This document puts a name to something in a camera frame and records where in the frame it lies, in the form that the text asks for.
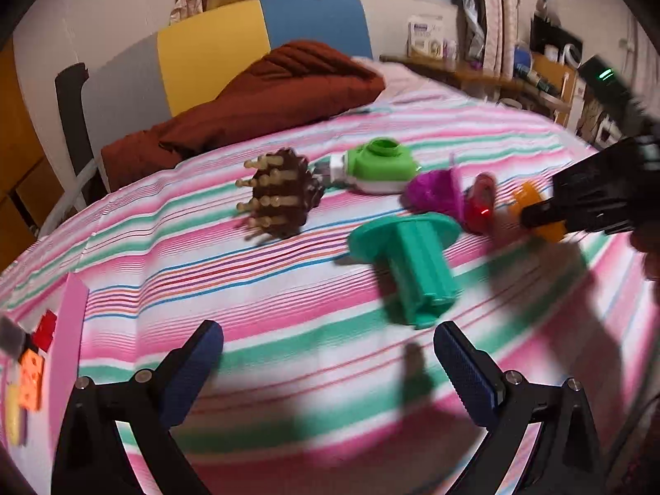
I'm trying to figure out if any yellow plastic piece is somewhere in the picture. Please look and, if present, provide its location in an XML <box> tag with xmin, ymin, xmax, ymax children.
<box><xmin>4</xmin><ymin>387</ymin><xmax>24</xmax><ymax>447</ymax></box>

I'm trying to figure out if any grey foam tube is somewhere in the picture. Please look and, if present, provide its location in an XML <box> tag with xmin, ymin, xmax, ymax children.
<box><xmin>38</xmin><ymin>157</ymin><xmax>104</xmax><ymax>238</ymax></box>

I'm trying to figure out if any person's right hand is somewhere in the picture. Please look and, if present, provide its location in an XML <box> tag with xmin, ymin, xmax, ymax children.
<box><xmin>632</xmin><ymin>227</ymin><xmax>660</xmax><ymax>282</ymax></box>

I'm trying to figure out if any pale pink pillow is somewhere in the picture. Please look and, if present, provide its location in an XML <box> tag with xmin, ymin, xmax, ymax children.
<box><xmin>356</xmin><ymin>57</ymin><xmax>465</xmax><ymax>109</ymax></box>

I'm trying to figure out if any wooden panel wardrobe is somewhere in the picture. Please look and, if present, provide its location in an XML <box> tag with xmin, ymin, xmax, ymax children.
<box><xmin>0</xmin><ymin>36</ymin><xmax>68</xmax><ymax>238</ymax></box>

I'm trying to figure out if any white tray with pink rim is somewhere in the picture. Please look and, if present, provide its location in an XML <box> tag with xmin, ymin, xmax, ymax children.
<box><xmin>0</xmin><ymin>272</ymin><xmax>90</xmax><ymax>475</ymax></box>

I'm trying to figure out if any brown quilted duvet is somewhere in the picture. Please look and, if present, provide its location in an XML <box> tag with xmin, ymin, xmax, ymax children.
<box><xmin>100</xmin><ymin>40</ymin><xmax>387</xmax><ymax>194</ymax></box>

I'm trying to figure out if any grey block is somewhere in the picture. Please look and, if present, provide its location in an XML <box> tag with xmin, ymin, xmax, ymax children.
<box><xmin>0</xmin><ymin>317</ymin><xmax>26</xmax><ymax>359</ymax></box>

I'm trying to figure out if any orange block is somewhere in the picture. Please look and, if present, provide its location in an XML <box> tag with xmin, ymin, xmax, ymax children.
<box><xmin>18</xmin><ymin>349</ymin><xmax>45</xmax><ymax>412</ymax></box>

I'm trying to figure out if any brown cardboard box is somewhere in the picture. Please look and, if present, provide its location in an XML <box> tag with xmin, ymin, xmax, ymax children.
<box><xmin>531</xmin><ymin>54</ymin><xmax>578</xmax><ymax>104</ymax></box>

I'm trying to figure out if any green white plastic toy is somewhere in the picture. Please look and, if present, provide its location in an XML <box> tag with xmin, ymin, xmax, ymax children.
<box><xmin>312</xmin><ymin>137</ymin><xmax>424</xmax><ymax>196</ymax></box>

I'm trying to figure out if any red block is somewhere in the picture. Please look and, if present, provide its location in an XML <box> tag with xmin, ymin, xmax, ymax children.
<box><xmin>31</xmin><ymin>310</ymin><xmax>59</xmax><ymax>356</ymax></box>

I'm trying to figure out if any white cardboard box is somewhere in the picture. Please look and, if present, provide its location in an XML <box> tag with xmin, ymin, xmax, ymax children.
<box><xmin>406</xmin><ymin>14</ymin><xmax>445</xmax><ymax>60</ymax></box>

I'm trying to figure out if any black rolled mat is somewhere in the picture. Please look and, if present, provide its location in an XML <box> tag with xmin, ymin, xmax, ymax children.
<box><xmin>54</xmin><ymin>62</ymin><xmax>106</xmax><ymax>194</ymax></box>

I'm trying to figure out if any grey yellow blue headboard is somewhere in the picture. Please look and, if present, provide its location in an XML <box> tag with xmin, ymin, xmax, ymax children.
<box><xmin>87</xmin><ymin>0</ymin><xmax>375</xmax><ymax>191</ymax></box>

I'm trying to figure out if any purple fuzzy toy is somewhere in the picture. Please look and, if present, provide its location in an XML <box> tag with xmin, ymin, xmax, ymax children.
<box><xmin>402</xmin><ymin>165</ymin><xmax>467</xmax><ymax>217</ymax></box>

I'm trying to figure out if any pink green striped blanket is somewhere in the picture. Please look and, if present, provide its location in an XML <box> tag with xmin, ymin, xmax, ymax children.
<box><xmin>0</xmin><ymin>82</ymin><xmax>660</xmax><ymax>495</ymax></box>

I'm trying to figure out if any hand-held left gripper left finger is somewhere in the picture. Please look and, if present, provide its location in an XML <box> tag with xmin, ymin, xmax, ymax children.
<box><xmin>52</xmin><ymin>320</ymin><xmax>225</xmax><ymax>495</ymax></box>

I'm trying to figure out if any red plastic toy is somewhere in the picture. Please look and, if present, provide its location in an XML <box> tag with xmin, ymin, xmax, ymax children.
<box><xmin>461</xmin><ymin>172</ymin><xmax>498</xmax><ymax>235</ymax></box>

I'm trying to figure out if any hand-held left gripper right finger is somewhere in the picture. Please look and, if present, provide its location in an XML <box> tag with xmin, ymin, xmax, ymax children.
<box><xmin>433</xmin><ymin>321</ymin><xmax>606</xmax><ymax>495</ymax></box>

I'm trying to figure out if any black storage box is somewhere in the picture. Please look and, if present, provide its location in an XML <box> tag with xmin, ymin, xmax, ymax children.
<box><xmin>530</xmin><ymin>13</ymin><xmax>583</xmax><ymax>63</ymax></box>

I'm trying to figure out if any orange plastic toy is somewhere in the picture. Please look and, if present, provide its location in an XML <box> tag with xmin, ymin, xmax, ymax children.
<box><xmin>508</xmin><ymin>180</ymin><xmax>568</xmax><ymax>243</ymax></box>

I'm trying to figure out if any brown wooden massage brush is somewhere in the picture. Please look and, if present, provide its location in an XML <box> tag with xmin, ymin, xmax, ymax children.
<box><xmin>236</xmin><ymin>147</ymin><xmax>327</xmax><ymax>240</ymax></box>

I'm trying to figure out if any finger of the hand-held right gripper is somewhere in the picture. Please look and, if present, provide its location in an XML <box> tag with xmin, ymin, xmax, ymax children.
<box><xmin>520</xmin><ymin>200</ymin><xmax>568</xmax><ymax>230</ymax></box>

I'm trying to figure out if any teal plastic spool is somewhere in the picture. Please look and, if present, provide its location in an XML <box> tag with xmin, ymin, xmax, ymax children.
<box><xmin>348</xmin><ymin>215</ymin><xmax>462</xmax><ymax>330</ymax></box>

